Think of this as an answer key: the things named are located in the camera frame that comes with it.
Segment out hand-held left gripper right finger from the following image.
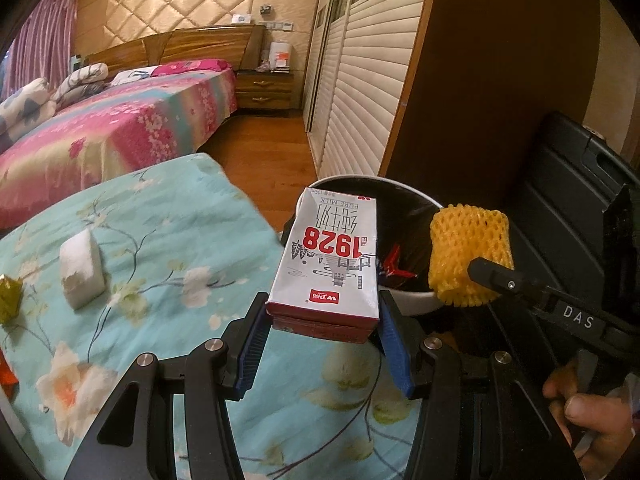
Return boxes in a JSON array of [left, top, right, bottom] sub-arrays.
[[376, 290, 571, 480]]

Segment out person's right hand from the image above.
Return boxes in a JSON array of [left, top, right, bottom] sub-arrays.
[[542, 360, 640, 480]]

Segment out folded grey striped quilt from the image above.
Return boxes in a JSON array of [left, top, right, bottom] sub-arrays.
[[50, 62, 110, 108]]

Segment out brown wooden wardrobe panel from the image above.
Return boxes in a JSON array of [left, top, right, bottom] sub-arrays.
[[379, 0, 601, 206]]

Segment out white louvre wardrobe doors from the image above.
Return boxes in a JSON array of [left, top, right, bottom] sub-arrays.
[[300, 0, 441, 181]]

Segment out white rimmed black trash bin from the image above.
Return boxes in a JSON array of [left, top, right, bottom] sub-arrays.
[[295, 175, 448, 317]]

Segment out pink floral pillow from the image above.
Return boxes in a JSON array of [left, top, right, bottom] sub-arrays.
[[150, 58, 233, 78]]

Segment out teal floral tablecloth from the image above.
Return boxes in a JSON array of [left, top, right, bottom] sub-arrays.
[[0, 152, 426, 480]]

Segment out black ribbed plastic case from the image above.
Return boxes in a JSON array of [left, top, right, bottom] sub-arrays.
[[507, 111, 640, 391]]

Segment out wooden nightstand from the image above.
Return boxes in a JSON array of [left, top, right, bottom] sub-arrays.
[[235, 69, 295, 112]]

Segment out bed with pink floral sheet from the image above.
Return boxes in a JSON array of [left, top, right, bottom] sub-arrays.
[[0, 67, 238, 231]]

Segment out yellow-green wrapper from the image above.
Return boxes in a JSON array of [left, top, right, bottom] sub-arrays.
[[0, 274, 25, 325]]

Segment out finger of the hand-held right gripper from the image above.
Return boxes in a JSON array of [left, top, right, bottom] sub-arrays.
[[467, 256, 556, 312]]

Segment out wooden headboard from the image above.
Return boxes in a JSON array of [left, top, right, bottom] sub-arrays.
[[82, 24, 266, 73]]

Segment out folded quilt with blue hearts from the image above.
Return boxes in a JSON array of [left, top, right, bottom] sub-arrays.
[[0, 77, 58, 143]]

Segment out white pillow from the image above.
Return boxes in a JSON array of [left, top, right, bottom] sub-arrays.
[[111, 69, 153, 86]]

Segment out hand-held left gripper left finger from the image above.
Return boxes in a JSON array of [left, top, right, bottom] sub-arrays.
[[64, 291, 273, 480]]

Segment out red and white milk carton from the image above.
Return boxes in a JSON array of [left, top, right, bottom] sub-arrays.
[[265, 187, 378, 345]]

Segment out small red packet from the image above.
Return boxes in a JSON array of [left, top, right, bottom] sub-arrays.
[[0, 347, 21, 401]]

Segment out white box with orange label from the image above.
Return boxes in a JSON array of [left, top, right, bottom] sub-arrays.
[[269, 41, 292, 68]]

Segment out pink curtain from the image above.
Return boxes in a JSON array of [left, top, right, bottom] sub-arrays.
[[7, 0, 78, 101]]

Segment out yellow foam net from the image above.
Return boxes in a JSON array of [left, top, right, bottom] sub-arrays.
[[427, 203, 516, 307]]

